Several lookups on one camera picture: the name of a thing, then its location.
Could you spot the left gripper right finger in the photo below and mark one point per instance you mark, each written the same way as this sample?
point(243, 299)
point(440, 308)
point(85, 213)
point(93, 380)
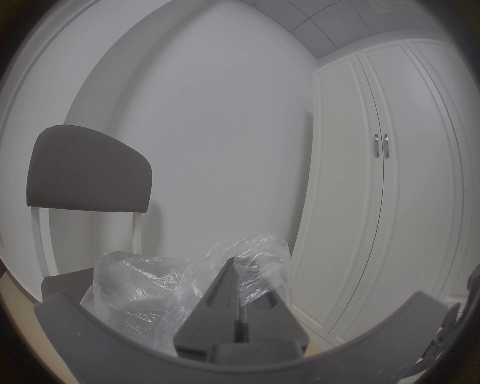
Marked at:
point(285, 330)

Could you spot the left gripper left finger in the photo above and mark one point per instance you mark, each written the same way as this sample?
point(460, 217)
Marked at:
point(195, 333)

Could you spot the clear plastic bag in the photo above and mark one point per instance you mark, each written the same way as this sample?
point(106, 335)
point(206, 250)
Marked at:
point(138, 285)

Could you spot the white wardrobe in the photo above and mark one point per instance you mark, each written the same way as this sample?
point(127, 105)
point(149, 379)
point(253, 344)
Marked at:
point(405, 187)

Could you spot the white chair dark grey seat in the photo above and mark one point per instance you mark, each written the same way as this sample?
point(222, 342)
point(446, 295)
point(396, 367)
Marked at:
point(90, 168)

